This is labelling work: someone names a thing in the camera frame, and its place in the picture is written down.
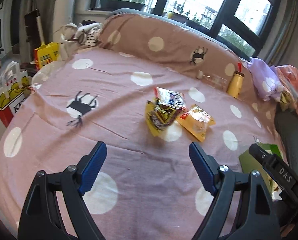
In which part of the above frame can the yellow rice cracker packet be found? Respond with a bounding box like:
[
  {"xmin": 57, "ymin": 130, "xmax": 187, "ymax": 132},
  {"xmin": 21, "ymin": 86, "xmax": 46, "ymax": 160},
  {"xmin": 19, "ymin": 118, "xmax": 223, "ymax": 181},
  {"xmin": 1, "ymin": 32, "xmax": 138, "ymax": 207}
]
[{"xmin": 177, "ymin": 105, "xmax": 216, "ymax": 142}]

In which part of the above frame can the dark grey sofa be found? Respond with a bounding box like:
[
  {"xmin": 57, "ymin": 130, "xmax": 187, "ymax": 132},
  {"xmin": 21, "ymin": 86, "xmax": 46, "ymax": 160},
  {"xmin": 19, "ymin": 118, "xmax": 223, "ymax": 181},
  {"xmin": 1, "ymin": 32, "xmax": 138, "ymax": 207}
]
[{"xmin": 274, "ymin": 106, "xmax": 298, "ymax": 175}]

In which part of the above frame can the black framed window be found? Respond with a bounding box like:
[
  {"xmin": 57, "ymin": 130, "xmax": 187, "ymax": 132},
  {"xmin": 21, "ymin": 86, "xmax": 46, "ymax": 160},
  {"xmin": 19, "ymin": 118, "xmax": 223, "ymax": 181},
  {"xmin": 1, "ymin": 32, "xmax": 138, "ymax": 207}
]
[{"xmin": 89, "ymin": 0, "xmax": 281, "ymax": 59}]

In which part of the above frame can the yellow bottle brown cap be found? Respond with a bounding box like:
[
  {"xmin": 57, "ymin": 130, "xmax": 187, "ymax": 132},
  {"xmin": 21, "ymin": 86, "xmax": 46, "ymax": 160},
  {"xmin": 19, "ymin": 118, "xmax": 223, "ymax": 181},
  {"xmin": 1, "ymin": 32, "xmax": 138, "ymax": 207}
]
[{"xmin": 226, "ymin": 62, "xmax": 244, "ymax": 99}]

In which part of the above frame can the striped white clothes pile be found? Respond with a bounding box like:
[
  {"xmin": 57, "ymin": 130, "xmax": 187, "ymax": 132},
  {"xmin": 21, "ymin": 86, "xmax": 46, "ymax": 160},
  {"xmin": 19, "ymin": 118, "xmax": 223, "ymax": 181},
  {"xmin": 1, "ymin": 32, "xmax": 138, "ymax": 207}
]
[{"xmin": 60, "ymin": 22, "xmax": 103, "ymax": 47}]

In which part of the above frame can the pink polka dot bedsheet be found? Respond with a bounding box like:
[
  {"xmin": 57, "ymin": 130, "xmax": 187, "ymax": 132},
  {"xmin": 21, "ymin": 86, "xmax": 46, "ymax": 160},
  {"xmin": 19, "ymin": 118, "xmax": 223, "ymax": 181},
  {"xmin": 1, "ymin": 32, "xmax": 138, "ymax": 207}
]
[{"xmin": 0, "ymin": 14, "xmax": 280, "ymax": 239}]

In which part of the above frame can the red white milk candy packet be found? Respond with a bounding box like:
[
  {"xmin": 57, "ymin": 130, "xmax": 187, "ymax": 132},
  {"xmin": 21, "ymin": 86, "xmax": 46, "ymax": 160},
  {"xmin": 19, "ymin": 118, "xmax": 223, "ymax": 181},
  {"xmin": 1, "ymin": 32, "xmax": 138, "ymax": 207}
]
[{"xmin": 154, "ymin": 87, "xmax": 186, "ymax": 110}]

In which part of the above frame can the dark yellow chocolate snack packet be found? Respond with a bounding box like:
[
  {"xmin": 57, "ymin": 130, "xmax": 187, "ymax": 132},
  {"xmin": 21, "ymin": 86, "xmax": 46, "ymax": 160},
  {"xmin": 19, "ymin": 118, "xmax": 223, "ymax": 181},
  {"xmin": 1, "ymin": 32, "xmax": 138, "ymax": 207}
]
[{"xmin": 145, "ymin": 100, "xmax": 186, "ymax": 137}]

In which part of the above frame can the clear glass jar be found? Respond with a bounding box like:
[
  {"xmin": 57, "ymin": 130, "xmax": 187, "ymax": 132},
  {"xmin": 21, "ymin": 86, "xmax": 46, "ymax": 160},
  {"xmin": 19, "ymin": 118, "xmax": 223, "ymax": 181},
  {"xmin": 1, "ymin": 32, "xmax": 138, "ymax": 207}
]
[{"xmin": 196, "ymin": 70, "xmax": 227, "ymax": 91}]

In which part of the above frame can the KFC paper bag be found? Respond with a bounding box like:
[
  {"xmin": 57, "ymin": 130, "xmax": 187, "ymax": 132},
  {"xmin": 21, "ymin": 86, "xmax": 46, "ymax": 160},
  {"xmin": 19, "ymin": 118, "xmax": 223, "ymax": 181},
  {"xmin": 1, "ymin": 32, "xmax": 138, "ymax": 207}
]
[{"xmin": 0, "ymin": 61, "xmax": 31, "ymax": 127}]

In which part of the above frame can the purple polka dot cloth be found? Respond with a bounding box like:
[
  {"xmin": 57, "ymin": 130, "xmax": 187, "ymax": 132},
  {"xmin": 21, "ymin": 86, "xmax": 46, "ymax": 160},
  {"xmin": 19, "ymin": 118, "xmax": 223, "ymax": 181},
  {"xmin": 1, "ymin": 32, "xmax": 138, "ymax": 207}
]
[{"xmin": 248, "ymin": 57, "xmax": 283, "ymax": 102}]

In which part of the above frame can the green white cardboard box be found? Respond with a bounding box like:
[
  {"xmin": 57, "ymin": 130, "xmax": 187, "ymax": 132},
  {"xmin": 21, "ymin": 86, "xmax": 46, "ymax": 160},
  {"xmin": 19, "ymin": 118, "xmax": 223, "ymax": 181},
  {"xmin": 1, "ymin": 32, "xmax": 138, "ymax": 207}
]
[{"xmin": 238, "ymin": 142, "xmax": 284, "ymax": 198}]

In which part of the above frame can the pink orange clothes pile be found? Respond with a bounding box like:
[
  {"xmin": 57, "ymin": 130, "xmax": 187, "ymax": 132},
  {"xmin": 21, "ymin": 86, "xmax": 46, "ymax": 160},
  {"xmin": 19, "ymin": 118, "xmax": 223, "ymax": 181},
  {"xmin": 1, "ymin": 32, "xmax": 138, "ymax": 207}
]
[{"xmin": 274, "ymin": 64, "xmax": 298, "ymax": 116}]

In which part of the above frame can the yellow box beside bed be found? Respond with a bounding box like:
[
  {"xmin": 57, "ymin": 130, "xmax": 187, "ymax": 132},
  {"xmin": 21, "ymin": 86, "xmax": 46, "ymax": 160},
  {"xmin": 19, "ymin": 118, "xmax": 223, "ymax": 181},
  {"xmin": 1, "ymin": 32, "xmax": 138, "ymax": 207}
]
[{"xmin": 34, "ymin": 42, "xmax": 59, "ymax": 71}]

